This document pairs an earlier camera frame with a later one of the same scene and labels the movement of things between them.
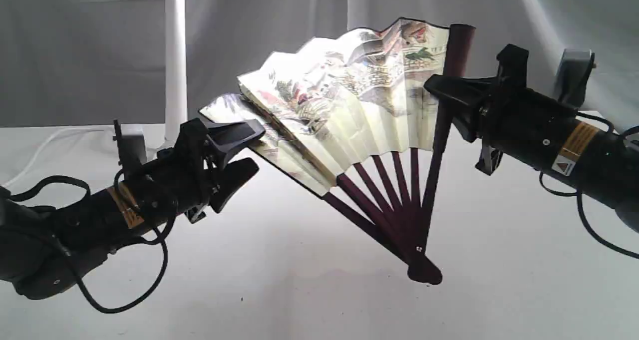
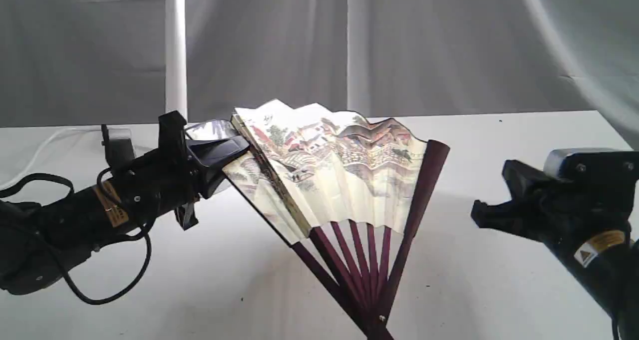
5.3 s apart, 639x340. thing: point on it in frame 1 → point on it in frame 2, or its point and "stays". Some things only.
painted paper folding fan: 349,118 → 353,194
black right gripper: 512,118 → 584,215
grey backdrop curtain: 92,53 stays
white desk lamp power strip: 175,103 stays
